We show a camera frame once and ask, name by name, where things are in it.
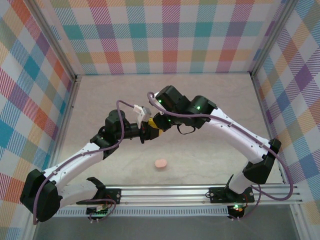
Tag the pink earbud charging case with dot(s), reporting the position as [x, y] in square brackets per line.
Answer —
[161, 164]

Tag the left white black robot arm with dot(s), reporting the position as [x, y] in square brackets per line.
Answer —
[72, 165]

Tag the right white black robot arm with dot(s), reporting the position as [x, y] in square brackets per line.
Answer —
[240, 135]

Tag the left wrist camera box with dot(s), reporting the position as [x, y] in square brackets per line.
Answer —
[142, 112]

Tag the aluminium table side rail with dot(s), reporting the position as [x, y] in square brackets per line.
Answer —
[67, 120]
[267, 125]

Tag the aluminium mounting rail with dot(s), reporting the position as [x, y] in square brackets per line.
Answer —
[162, 193]

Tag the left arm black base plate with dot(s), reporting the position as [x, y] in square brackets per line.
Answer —
[115, 196]

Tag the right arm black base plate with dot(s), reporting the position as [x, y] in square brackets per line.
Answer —
[217, 195]

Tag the aluminium frame corner post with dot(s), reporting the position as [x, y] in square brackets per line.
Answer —
[57, 42]
[273, 37]

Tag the aluminium frame strut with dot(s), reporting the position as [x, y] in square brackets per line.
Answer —
[298, 222]
[30, 231]

